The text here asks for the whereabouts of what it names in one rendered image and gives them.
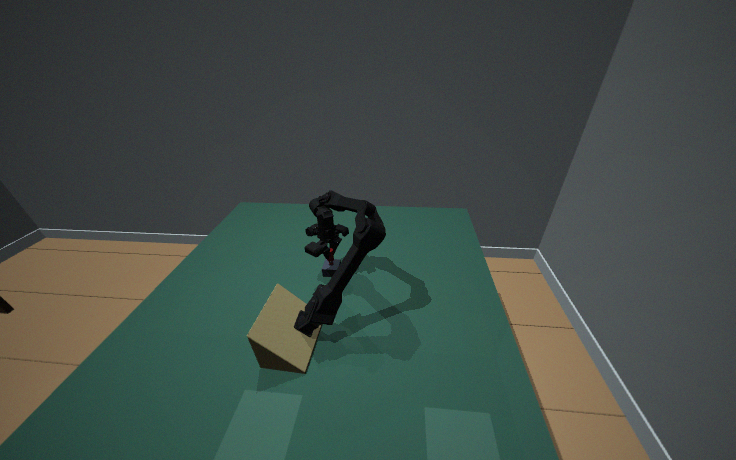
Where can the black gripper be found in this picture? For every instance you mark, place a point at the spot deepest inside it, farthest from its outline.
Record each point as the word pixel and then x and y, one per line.
pixel 326 235

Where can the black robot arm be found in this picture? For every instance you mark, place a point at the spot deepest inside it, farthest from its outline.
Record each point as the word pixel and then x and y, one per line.
pixel 368 234

